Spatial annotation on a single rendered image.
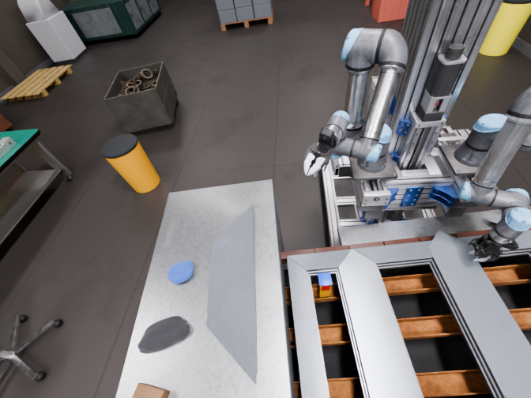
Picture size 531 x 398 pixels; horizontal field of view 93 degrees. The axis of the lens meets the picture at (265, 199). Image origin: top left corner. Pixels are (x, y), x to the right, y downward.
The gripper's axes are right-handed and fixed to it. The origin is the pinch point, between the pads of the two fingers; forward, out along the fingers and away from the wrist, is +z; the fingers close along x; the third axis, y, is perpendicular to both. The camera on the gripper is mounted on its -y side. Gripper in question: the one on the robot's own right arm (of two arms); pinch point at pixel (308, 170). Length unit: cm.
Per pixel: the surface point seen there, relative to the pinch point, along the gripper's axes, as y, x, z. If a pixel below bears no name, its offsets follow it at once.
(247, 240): 40.9, 18.0, 16.2
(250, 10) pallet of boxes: 166, 361, -544
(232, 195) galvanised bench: 47, 41, -5
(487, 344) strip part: 48, -83, 8
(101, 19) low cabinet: 196, 737, -407
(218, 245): 42, 29, 24
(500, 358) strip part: 48, -87, 10
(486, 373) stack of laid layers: 51, -84, 17
